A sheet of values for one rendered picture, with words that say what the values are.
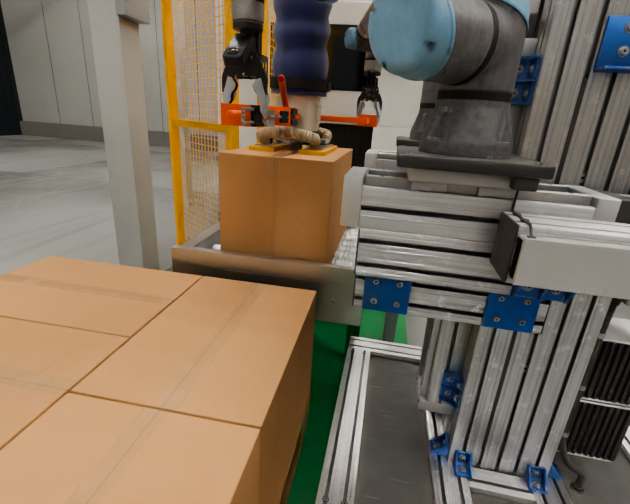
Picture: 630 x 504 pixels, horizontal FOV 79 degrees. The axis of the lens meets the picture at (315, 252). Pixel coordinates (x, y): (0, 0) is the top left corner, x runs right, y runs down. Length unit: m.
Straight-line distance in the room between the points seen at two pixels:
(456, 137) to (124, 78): 1.87
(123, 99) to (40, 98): 12.01
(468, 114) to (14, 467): 0.89
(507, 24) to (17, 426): 1.02
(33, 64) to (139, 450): 13.81
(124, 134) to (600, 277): 2.11
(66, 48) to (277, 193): 12.44
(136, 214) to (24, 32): 12.33
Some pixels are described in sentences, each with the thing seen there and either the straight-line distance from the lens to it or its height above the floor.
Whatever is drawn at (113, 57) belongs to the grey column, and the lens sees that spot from 2.30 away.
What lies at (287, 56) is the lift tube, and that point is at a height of 1.28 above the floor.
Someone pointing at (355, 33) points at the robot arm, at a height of 1.39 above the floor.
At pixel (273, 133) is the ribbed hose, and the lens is 1.42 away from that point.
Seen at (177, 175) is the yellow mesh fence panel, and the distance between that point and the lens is 2.80.
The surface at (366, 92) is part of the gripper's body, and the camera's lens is 1.80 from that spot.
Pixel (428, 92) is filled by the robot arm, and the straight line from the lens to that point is 1.18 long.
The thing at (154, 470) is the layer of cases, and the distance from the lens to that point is 0.74.
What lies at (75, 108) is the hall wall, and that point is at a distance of 13.48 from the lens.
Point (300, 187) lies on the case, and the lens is 1.29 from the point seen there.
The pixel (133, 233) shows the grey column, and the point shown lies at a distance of 2.39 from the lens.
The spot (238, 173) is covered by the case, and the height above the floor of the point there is 0.88.
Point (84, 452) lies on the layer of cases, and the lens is 0.80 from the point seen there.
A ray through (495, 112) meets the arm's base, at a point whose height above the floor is 1.11.
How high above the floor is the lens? 1.09
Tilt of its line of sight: 20 degrees down
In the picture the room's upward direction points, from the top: 4 degrees clockwise
